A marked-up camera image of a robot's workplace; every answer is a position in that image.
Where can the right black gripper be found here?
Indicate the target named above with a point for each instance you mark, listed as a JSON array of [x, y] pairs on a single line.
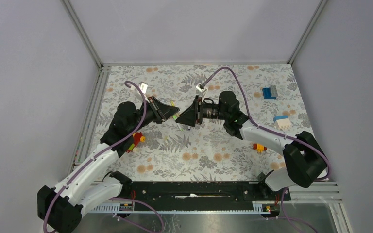
[[194, 112]]

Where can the blue white eraser block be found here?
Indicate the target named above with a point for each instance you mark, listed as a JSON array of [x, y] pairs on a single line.
[[282, 122]]

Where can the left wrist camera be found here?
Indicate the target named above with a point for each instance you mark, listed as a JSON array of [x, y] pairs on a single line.
[[143, 87]]

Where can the floral patterned table mat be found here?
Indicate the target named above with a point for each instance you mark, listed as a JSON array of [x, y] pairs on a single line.
[[206, 152]]

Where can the red yellow green toy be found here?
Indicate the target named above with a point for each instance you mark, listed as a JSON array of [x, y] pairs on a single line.
[[138, 137]]

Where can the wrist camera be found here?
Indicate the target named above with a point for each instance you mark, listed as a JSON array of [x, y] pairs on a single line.
[[143, 87], [202, 90]]

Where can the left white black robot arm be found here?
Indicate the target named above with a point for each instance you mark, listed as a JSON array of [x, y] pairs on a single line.
[[63, 206]]

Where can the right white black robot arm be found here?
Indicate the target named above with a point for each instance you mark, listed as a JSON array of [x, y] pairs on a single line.
[[304, 159]]

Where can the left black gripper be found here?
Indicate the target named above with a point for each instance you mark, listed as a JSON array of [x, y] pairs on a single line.
[[161, 111]]

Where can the blue grey toy blocks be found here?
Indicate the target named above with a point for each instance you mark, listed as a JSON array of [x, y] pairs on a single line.
[[270, 93]]

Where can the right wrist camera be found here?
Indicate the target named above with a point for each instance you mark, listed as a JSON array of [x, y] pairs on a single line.
[[202, 90]]

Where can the white slotted cable duct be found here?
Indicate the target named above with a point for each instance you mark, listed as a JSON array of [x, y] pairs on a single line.
[[128, 208]]

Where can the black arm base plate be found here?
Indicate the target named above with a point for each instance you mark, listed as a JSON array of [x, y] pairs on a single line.
[[200, 195]]

